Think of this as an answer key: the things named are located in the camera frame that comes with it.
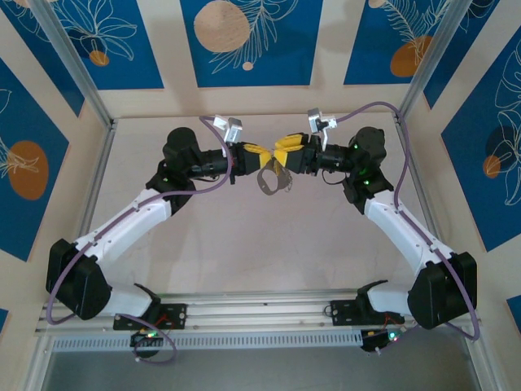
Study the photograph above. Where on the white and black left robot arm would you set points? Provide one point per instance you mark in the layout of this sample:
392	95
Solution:
122	228

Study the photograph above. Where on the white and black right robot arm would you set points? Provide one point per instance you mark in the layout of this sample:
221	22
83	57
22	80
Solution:
403	232

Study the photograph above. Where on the control board with green light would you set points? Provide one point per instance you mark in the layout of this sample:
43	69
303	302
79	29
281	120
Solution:
378	340
146	338

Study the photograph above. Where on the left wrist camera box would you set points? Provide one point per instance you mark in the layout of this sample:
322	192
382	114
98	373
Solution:
232	129

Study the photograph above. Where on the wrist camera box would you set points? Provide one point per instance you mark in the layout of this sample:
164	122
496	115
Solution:
232	129
319	122

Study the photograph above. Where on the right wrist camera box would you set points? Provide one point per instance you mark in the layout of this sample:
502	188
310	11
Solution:
319	122

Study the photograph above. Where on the aluminium frame side rail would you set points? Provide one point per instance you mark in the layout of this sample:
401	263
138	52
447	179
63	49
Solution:
99	175
427	191

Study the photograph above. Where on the aluminium frame post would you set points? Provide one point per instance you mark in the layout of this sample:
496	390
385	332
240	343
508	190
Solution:
75	61
431	61

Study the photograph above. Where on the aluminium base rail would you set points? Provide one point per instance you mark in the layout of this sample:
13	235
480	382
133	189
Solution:
252	309

